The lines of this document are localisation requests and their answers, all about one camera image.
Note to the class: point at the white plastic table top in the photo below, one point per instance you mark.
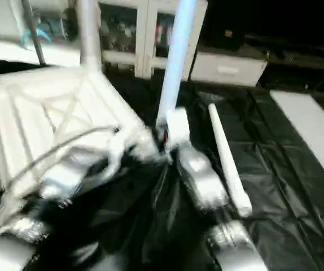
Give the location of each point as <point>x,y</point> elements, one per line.
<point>38,113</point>

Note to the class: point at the white plastic table leg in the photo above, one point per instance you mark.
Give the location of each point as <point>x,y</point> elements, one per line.
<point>176,56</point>
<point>90,34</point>
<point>227,158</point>

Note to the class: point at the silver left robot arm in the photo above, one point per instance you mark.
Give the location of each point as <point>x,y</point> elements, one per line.
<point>60,175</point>

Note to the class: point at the white flat sheet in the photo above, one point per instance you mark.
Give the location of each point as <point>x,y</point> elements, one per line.
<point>314,130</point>

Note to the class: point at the black work surface mat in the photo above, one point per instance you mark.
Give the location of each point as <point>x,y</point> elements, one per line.
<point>286,226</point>

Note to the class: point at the colourful background box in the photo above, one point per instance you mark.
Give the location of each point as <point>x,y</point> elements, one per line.
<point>49,28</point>

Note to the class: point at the white glass door cabinet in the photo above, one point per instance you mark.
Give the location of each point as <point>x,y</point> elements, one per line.
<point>134,34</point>

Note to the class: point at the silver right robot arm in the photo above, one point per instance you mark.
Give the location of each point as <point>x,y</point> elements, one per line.
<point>201,175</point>

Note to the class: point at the white drawer unit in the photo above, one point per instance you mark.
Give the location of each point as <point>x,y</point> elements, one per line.
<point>227,69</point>

